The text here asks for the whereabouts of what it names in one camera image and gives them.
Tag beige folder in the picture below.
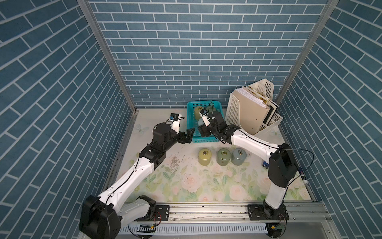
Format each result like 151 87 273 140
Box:
233 87 270 135

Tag yellow-green canister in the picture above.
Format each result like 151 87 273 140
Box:
198 148 212 166
194 106 205 120

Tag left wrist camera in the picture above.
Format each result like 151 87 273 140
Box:
169 113 182 134

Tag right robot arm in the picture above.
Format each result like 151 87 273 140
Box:
198 108 298 219

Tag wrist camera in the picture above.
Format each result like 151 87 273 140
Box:
199 108 210 126
169 113 182 134

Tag marker pen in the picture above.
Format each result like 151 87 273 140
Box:
298 167 308 185

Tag blue-grey canister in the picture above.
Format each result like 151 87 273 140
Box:
198 118 205 126
231 148 247 166

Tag aluminium front rail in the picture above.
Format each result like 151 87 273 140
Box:
85 201 332 225

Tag right corner aluminium post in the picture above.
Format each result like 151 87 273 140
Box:
276 0 339 105

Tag teal plastic basket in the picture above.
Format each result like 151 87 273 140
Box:
187 101 218 143

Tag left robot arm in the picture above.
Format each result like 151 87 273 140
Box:
79 122 195 239

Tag white slotted cable duct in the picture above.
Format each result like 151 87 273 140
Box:
118 223 268 236

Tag corner aluminium post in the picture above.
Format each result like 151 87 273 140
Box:
78 0 137 114
276 0 339 105

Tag right circuit board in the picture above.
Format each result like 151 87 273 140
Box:
269 224 284 234

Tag white perforated file holder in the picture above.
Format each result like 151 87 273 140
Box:
225 79 283 137

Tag stack of papers and booklets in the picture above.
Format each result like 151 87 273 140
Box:
243 85 279 126

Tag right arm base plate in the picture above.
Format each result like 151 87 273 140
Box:
247 201 289 221

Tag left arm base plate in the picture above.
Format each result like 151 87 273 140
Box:
134 195 170 223

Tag left corner aluminium post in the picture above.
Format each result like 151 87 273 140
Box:
78 0 137 114

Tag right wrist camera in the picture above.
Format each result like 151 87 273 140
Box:
199 108 210 126

